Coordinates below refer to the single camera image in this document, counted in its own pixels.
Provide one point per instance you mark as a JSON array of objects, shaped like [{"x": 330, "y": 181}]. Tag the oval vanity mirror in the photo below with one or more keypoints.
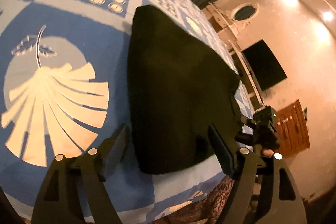
[{"x": 245, "y": 11}]

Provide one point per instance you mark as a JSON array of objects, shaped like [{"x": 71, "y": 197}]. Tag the person's right hand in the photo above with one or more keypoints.
[{"x": 267, "y": 152}]

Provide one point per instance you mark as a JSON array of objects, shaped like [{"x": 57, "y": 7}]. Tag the blue patterned bed sheet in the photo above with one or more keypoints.
[{"x": 63, "y": 80}]

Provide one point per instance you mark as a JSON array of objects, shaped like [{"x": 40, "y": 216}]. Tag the black flat screen television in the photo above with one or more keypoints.
[{"x": 265, "y": 67}]

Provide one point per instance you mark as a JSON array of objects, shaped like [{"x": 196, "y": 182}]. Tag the brown wooden door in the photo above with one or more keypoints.
[{"x": 292, "y": 130}]

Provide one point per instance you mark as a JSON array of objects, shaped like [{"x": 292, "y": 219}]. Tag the white vanity dressing table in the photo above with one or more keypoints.
[{"x": 224, "y": 23}]

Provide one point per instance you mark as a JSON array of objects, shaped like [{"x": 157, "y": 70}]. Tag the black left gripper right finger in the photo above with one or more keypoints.
[{"x": 279, "y": 199}]

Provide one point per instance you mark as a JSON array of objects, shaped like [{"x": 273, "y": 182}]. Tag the pink floral patterned trousers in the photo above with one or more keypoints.
[{"x": 208, "y": 209}]

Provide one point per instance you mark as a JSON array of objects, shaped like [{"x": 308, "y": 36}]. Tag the white tv stand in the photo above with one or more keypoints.
[{"x": 255, "y": 99}]

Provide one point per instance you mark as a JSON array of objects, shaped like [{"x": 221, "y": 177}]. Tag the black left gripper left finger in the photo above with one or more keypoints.
[{"x": 69, "y": 179}]

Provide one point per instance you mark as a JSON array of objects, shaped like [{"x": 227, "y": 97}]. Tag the black studded pants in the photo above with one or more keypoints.
[{"x": 178, "y": 86}]

